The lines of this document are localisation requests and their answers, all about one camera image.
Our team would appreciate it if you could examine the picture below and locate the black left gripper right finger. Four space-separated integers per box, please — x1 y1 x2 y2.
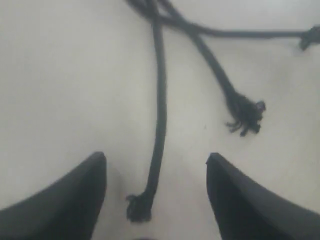
206 152 320 240

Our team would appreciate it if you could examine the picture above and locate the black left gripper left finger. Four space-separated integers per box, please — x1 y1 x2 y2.
0 151 107 240

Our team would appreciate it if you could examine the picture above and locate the black braided cord bundle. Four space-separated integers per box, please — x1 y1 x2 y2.
159 0 267 137

